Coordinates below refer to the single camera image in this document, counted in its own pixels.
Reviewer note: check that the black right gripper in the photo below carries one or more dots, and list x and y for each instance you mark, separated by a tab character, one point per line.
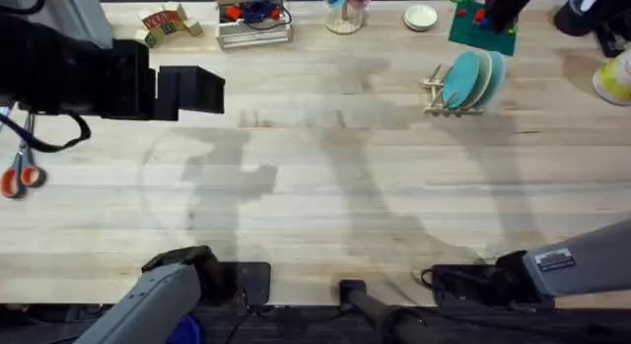
505	1

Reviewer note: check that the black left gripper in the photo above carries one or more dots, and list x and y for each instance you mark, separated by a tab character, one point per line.
135	83

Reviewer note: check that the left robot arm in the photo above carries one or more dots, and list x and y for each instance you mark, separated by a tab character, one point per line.
148	299

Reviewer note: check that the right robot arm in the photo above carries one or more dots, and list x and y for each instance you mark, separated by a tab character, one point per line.
581	265

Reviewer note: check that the stack of white plates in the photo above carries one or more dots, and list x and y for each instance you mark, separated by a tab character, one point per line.
420	17

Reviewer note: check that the small wooden peg rack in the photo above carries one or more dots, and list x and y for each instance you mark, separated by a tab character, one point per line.
434	95

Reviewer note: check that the green board with blocks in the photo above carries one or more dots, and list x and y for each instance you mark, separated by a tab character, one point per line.
475	38

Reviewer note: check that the teal plate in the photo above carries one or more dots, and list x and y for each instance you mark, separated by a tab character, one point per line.
497	75
461	80

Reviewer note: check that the pale green plate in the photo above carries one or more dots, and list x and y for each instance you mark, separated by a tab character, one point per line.
485	73

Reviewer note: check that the heap of toy blocks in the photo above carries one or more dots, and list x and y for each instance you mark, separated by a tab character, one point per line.
167	23

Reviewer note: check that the white box with tools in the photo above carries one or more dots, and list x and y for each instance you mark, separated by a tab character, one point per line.
254	26

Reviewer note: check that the yellow and white roll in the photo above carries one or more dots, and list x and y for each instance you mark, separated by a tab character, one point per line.
613	83

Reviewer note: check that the blue round object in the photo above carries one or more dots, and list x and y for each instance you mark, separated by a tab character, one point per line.
185	331

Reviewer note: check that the black pole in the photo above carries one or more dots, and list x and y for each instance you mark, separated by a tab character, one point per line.
379	309

